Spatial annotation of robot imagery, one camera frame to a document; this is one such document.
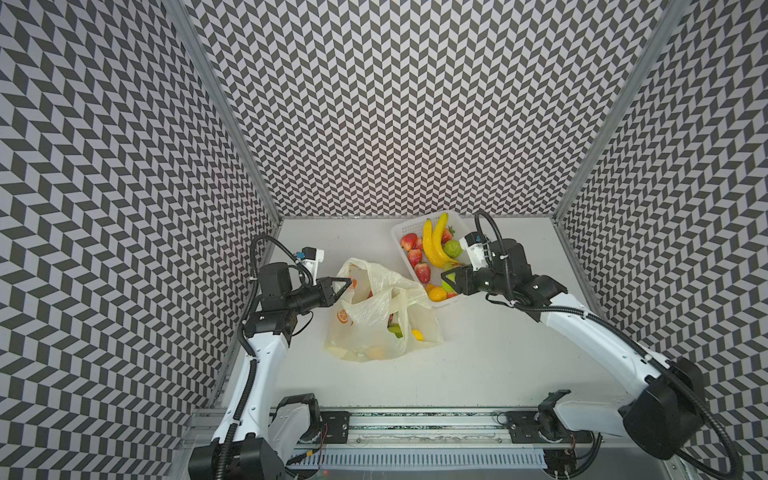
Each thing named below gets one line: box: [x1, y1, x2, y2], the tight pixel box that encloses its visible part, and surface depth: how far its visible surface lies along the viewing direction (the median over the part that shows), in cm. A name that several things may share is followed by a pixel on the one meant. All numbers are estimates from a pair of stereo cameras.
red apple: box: [400, 233, 419, 251], surface depth 105 cm
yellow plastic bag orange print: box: [324, 258, 444, 362], surface depth 72 cm
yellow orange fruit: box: [428, 286, 448, 302], surface depth 91 cm
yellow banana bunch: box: [422, 212, 462, 268], surface depth 104 cm
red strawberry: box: [414, 262, 431, 284], surface depth 101 cm
